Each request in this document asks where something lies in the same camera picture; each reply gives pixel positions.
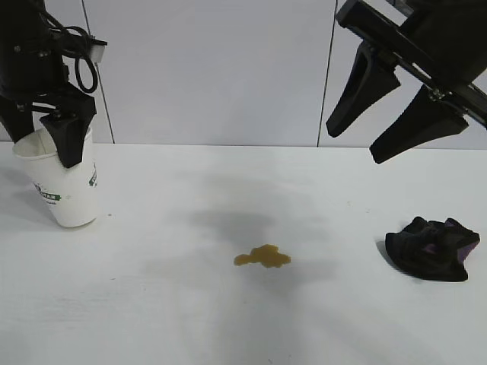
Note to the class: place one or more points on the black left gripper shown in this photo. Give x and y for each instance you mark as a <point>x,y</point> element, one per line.
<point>30,64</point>

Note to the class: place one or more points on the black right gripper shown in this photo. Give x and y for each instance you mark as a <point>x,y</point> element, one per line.
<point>445,42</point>

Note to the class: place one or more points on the white paper cup green logo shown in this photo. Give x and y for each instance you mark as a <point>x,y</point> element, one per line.
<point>64,197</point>

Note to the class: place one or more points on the black purple cloth rag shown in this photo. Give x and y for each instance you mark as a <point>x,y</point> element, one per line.
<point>418,251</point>

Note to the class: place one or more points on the brown liquid spill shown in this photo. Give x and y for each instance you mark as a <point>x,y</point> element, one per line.
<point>266,258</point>

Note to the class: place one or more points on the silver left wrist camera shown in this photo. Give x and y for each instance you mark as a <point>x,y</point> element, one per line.
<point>98,50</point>

